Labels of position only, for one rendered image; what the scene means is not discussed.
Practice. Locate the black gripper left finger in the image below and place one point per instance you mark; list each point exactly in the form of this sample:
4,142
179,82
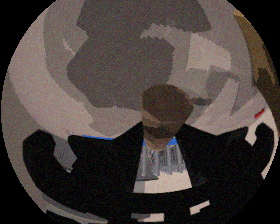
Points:
123,152

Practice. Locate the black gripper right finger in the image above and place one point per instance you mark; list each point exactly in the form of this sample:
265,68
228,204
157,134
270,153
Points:
202,150

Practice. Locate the blue tape strip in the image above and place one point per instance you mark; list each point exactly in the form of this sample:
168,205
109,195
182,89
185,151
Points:
173,140

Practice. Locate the brown-handled metal tool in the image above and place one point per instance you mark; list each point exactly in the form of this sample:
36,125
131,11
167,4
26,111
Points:
164,109

